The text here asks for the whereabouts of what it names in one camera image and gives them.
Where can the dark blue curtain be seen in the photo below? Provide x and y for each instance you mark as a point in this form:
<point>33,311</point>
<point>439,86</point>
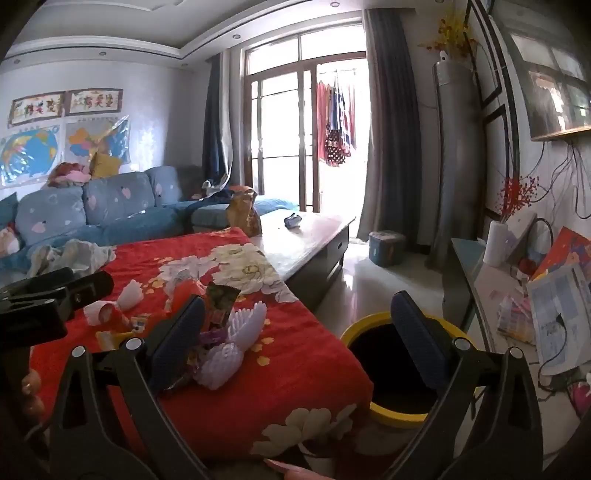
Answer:
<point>217,129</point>

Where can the small white foam net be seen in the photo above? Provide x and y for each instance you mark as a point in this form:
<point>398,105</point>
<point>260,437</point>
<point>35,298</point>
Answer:
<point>129,295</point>

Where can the brown paper bag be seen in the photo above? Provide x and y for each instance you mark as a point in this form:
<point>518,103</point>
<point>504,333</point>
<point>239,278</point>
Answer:
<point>244,212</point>

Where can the blue storage box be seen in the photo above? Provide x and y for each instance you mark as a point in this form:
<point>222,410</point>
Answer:
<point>387,249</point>

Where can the yellow trash bin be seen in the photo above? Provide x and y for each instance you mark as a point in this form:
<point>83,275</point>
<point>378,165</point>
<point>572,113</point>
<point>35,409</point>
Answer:
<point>364,330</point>

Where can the white printed paper sheet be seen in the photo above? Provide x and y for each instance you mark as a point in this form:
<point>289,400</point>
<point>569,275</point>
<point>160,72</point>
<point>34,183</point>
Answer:
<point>561,314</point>

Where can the yellow artificial flowers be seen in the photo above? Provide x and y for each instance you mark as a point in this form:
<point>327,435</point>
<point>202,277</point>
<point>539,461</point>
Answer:
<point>450,37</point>

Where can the dark wooden coffee table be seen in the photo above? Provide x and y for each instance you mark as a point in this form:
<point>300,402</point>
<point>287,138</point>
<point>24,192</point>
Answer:
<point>304,249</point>

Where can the television cabinet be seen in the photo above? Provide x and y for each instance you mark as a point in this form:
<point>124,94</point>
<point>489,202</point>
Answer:
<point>466,286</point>

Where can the blue patterned sofa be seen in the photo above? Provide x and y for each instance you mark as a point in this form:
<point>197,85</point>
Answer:
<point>120,203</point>

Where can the framed embroidery picture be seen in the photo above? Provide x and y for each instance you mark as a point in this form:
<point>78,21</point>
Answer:
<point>94,101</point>
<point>37,108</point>

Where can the grey curtain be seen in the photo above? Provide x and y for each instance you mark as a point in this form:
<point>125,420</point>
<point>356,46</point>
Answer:
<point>392,115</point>

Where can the person's left hand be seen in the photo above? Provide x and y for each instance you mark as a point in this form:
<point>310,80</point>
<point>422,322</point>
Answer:
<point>33,385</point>

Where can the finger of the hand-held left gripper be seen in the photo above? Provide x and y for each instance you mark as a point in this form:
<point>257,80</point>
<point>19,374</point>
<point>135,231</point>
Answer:
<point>92,288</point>

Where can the small blue object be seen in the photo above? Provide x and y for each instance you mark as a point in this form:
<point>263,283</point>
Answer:
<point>292,221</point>

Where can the grey standing air conditioner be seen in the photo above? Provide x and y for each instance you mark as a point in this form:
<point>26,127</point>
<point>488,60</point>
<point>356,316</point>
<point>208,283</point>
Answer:
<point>457,161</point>

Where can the pink plush toy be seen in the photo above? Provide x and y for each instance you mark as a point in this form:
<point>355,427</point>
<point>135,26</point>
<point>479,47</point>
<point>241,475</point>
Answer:
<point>69,174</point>

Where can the hanging clothes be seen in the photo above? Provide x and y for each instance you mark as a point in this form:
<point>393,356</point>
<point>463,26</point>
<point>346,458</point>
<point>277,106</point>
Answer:
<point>337,124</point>

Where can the colourful bead organiser box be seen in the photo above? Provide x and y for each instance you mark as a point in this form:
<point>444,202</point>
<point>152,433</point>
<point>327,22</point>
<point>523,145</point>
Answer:
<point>515,321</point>

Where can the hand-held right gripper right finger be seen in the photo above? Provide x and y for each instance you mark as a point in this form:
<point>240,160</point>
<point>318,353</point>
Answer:
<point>415,339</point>

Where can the brown framed glass door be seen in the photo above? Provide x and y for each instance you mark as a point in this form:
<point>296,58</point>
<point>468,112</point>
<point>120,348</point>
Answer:
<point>302,83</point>

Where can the yellow pillow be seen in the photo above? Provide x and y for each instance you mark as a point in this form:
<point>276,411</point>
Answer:
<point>104,165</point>

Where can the white foam net bundle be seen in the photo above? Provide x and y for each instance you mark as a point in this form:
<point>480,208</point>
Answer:
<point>231,350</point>

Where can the dark printed snack packet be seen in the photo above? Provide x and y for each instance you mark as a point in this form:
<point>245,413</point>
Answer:
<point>220,302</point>

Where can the white desk calendar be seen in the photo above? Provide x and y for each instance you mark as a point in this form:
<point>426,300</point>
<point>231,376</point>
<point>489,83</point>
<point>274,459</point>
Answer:
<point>521,228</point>

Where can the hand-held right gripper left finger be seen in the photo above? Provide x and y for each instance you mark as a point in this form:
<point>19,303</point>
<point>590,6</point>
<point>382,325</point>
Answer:
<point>181,339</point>

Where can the person's right hand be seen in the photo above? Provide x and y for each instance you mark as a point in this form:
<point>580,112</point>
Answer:
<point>295,471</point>

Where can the yellow snack wrapper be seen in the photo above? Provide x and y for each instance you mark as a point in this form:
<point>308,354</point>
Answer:
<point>113,339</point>

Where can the world map poster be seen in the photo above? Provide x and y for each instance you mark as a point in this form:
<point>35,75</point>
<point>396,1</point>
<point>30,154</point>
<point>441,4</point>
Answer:
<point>30,152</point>

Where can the red floral blanket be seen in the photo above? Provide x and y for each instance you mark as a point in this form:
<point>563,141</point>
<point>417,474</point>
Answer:
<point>295,369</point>

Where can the light patterned cloth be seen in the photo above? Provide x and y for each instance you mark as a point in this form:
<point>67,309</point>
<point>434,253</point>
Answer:
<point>74,256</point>

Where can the white ribbed vase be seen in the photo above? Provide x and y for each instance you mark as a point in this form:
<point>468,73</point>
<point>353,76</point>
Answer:
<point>495,247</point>

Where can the red canvas painting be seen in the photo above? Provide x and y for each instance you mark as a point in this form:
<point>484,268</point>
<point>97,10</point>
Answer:
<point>565,251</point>

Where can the red berry branches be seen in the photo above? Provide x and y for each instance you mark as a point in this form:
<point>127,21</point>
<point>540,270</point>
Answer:
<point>515,196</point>

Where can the country map poster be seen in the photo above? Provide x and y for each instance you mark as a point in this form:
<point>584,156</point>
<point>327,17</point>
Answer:
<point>92,141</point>

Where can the wall television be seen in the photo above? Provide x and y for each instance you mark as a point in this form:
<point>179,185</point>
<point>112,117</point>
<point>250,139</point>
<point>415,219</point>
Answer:
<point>549,83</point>

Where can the red and white paper cup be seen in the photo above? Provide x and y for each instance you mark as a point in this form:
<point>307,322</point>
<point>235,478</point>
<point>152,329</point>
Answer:
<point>104,314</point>

